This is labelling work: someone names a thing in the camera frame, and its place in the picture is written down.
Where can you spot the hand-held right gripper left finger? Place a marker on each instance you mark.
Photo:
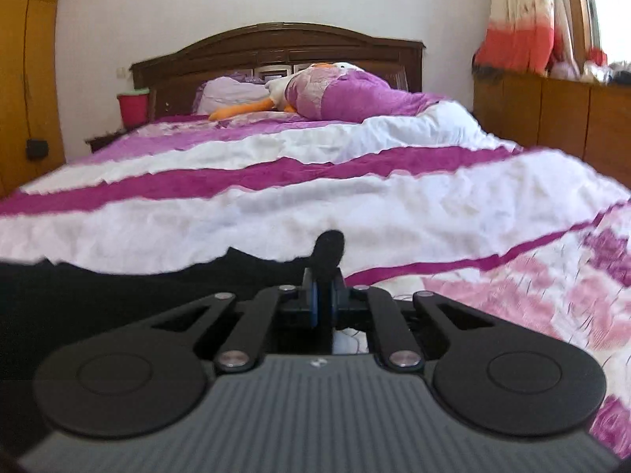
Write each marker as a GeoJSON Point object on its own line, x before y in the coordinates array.
{"type": "Point", "coordinates": [312, 305]}

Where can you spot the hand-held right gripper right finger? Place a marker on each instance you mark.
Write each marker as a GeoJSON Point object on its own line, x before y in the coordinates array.
{"type": "Point", "coordinates": [333, 305]}

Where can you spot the black cloth garment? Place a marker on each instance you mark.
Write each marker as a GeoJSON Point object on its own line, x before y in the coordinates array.
{"type": "Point", "coordinates": [123, 283]}

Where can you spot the purple white floral blanket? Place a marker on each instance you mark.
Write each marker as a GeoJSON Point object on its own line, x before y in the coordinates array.
{"type": "Point", "coordinates": [394, 207]}

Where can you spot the purple folded quilt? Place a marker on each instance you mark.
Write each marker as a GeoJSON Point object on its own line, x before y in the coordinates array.
{"type": "Point", "coordinates": [365, 96]}

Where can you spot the white orange plush duck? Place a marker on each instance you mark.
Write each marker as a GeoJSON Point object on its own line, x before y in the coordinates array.
{"type": "Point", "coordinates": [278, 88]}

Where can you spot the lilac pillow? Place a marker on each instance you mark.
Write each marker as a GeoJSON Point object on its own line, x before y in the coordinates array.
{"type": "Point", "coordinates": [231, 93]}

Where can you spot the dark wooden bed headboard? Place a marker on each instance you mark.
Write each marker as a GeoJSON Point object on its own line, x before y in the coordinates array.
{"type": "Point", "coordinates": [296, 42]}

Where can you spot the dark wooden nightstand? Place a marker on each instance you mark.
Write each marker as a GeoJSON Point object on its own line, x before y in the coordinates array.
{"type": "Point", "coordinates": [103, 140]}

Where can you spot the red bucket with green lid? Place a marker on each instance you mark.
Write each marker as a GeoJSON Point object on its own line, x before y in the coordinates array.
{"type": "Point", "coordinates": [133, 108]}

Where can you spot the light wooden low cabinet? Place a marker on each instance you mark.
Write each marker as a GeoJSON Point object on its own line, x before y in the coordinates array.
{"type": "Point", "coordinates": [557, 113]}

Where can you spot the small black pouch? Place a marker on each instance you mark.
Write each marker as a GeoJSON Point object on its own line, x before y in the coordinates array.
{"type": "Point", "coordinates": [37, 149]}

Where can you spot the cream orange curtain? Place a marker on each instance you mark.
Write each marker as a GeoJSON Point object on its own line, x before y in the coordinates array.
{"type": "Point", "coordinates": [522, 24]}

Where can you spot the pile of mixed small objects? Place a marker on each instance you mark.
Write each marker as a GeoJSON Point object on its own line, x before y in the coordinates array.
{"type": "Point", "coordinates": [596, 66]}

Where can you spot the light wooden wardrobe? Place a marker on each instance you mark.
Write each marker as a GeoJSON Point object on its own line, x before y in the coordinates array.
{"type": "Point", "coordinates": [24, 59]}

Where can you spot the wooden window frame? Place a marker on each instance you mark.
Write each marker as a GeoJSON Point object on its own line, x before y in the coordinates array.
{"type": "Point", "coordinates": [581, 5]}

